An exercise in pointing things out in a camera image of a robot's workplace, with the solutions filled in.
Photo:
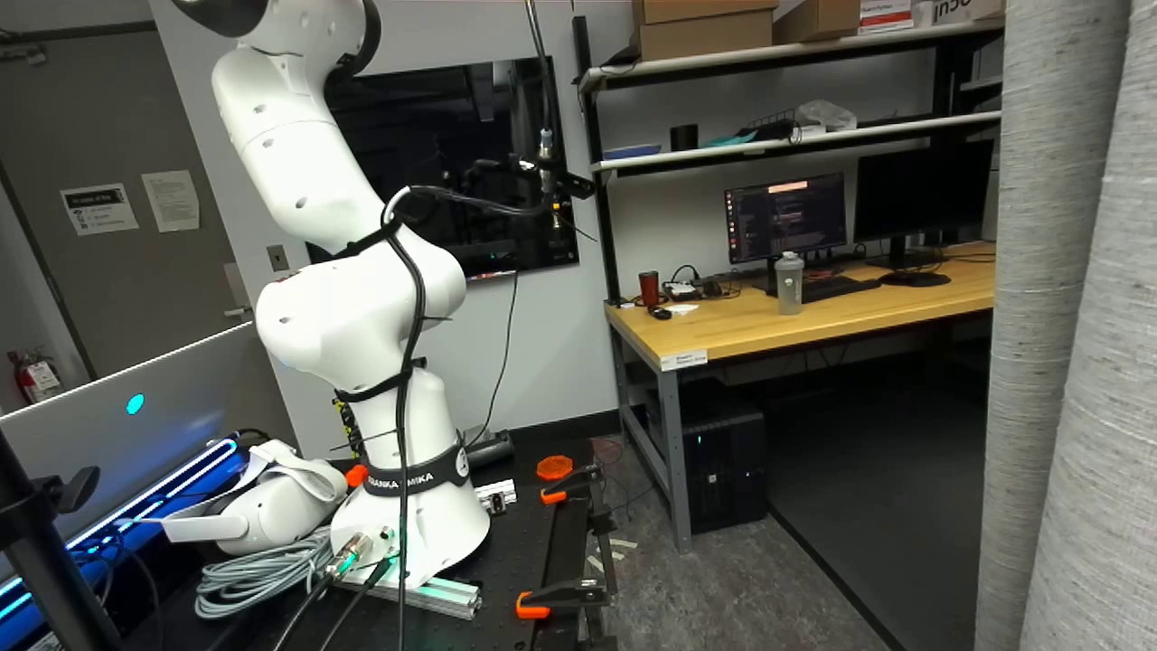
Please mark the orange clamp lower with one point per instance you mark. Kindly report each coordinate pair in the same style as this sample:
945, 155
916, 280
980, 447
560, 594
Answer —
560, 603

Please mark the orange clamp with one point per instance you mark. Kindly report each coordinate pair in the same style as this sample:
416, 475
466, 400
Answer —
562, 479
560, 603

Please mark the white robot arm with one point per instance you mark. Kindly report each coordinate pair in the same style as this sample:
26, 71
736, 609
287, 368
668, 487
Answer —
357, 317

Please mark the grey door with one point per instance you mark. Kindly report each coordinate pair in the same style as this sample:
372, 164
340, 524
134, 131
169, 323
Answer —
103, 111

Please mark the silver laptop lid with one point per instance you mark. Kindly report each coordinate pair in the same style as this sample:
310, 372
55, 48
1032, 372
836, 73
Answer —
133, 423

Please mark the grey woven curtain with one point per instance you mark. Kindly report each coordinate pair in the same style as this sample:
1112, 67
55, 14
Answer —
1067, 524

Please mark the black camera tripod stand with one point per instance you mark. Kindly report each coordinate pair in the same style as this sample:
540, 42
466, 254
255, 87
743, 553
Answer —
40, 557

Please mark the wooden top workbench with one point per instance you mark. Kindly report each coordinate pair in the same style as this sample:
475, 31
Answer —
651, 356

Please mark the wall mounted black monitor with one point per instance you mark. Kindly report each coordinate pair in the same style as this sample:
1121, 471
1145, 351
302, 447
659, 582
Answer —
484, 131

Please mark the cardboard box on shelf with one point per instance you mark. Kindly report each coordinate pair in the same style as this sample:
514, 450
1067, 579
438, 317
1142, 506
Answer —
702, 25

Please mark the orange clamp upper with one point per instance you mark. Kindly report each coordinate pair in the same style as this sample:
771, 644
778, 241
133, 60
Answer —
562, 479

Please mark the desk monitor with code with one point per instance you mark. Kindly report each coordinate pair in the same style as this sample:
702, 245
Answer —
802, 216

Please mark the white paper wall notice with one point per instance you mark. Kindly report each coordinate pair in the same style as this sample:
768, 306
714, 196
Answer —
100, 207

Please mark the grey shaker bottle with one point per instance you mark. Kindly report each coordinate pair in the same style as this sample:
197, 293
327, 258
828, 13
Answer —
791, 283

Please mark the black desktop computer tower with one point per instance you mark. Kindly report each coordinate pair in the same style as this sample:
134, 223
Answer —
726, 471

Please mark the metal shelf unit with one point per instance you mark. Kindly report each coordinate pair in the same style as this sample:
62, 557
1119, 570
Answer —
778, 104

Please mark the dark red can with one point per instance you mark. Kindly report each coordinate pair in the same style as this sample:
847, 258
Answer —
649, 293

